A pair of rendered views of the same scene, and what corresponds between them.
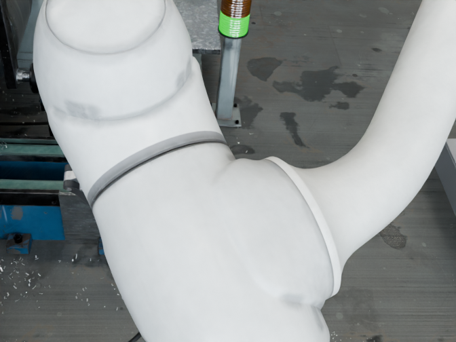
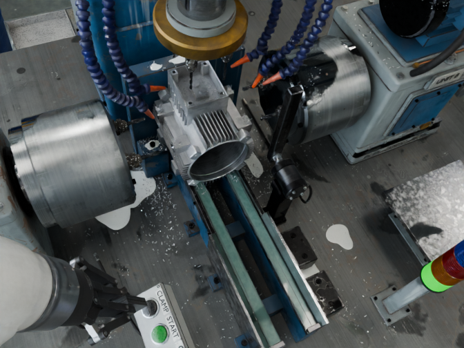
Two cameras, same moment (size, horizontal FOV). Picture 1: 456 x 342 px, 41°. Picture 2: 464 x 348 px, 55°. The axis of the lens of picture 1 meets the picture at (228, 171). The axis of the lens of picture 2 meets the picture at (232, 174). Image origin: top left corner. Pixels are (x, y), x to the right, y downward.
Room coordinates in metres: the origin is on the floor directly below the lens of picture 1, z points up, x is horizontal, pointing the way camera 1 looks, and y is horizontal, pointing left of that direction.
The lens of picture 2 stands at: (0.51, -0.10, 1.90)
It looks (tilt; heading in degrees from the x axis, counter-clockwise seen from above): 59 degrees down; 64
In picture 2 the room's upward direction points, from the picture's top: 11 degrees clockwise
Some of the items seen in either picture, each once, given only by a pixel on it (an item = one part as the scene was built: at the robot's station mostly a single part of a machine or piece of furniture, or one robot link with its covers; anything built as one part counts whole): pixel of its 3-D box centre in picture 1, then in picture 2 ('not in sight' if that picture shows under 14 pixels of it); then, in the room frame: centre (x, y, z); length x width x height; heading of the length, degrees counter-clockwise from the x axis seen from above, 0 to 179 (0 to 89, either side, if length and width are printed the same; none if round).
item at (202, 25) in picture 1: (168, 36); (438, 221); (1.29, 0.19, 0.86); 0.27 x 0.24 x 0.12; 9
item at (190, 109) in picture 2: not in sight; (197, 93); (0.70, 0.56, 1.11); 0.12 x 0.11 x 0.07; 99
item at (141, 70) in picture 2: not in sight; (179, 95); (0.68, 0.67, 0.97); 0.30 x 0.11 x 0.34; 9
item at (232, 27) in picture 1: (234, 20); (439, 275); (1.08, 0.03, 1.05); 0.06 x 0.06 x 0.04
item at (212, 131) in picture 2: not in sight; (202, 130); (0.70, 0.52, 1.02); 0.20 x 0.19 x 0.19; 99
